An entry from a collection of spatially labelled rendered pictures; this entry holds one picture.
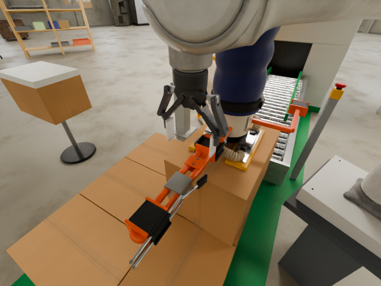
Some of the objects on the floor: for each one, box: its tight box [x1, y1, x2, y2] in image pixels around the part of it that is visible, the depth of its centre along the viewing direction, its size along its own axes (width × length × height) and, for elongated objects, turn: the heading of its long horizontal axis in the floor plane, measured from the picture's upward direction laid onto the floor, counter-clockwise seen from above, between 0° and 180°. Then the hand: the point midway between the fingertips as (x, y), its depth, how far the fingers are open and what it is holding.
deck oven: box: [129, 0, 150, 26], centre depth 1372 cm, size 176×135×227 cm
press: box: [108, 0, 132, 27], centre depth 1288 cm, size 134×115×255 cm
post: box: [289, 87, 344, 180], centre depth 168 cm, size 7×7×100 cm
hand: (190, 142), depth 51 cm, fingers open, 13 cm apart
